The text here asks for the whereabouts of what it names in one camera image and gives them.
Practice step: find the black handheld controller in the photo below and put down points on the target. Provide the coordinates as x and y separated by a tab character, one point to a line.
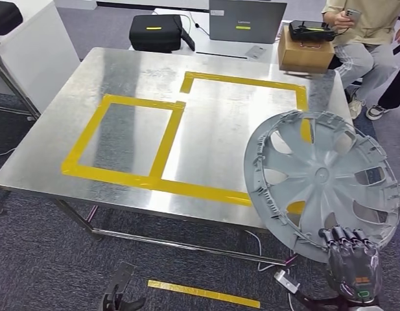
311	32

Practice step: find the white partition board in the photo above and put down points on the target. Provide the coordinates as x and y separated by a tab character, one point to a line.
41	56

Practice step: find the black carrying case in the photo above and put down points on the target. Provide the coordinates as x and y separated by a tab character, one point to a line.
154	36
4	17

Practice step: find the grey plastic wheel hubcap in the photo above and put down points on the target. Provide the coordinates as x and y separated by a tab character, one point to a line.
320	180

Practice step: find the yellow tape rectangles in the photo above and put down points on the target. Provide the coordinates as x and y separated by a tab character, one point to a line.
160	154

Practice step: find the small grey card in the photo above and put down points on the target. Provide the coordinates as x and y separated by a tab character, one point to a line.
255	52

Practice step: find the grey laptop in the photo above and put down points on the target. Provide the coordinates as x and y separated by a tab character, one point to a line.
248	17

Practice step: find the person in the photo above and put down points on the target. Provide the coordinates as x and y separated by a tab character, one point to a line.
394	90
368	56

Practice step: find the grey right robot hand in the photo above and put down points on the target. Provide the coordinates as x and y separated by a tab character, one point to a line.
351	266

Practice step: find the torn yellow floor tape square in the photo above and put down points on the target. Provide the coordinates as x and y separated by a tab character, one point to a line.
202	294

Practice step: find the grey smartphone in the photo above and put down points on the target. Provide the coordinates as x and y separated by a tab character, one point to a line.
352	15

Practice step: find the stainless steel workbench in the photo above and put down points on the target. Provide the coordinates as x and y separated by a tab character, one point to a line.
202	137
14	86

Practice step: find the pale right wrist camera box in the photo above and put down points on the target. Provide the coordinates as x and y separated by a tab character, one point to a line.
286	281

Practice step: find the brown cardboard box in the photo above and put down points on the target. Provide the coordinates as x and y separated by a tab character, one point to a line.
303	56

